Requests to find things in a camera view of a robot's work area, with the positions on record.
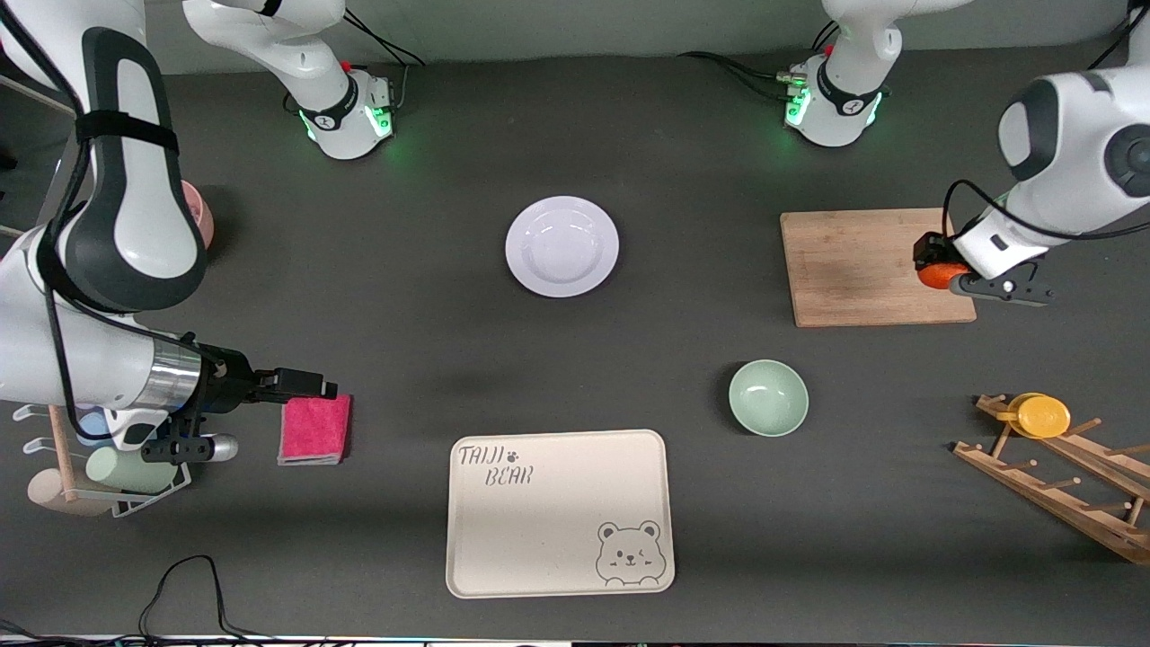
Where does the black left arm base cable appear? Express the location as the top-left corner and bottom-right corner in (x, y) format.
(678, 51), (803, 102)

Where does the wooden peg drying rack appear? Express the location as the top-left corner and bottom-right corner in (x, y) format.
(952, 393), (1150, 566)

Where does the pink bowl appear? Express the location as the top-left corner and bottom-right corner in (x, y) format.
(180, 180), (215, 253)

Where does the green cup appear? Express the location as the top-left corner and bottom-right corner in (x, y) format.
(85, 447), (180, 494)

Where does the light green bowl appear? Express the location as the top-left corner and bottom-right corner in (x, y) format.
(728, 359), (809, 439)

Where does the white wire cup rack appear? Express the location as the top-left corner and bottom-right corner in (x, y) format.
(13, 403), (192, 519)

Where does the yellow mug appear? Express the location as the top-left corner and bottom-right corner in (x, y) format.
(995, 393), (1072, 439)

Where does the orange fruit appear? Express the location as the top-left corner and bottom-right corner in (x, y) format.
(918, 261), (973, 291)

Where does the black arm base cable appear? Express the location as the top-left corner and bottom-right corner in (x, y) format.
(337, 11), (428, 116)
(678, 51), (803, 102)

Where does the white round plate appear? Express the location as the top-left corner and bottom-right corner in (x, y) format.
(505, 196), (621, 298)

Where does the beige cup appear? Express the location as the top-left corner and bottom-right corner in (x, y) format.
(27, 468), (113, 518)

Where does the black right arm base cable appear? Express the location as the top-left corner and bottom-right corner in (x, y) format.
(337, 11), (428, 116)

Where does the pink folded cloth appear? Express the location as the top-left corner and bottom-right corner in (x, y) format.
(277, 394), (353, 466)

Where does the wooden cutting board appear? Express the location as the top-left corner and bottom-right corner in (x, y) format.
(780, 208), (978, 328)

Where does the beige tray with bear print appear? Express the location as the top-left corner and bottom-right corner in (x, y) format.
(446, 429), (676, 599)

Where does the black looped cable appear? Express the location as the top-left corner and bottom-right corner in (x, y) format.
(137, 554), (270, 641)

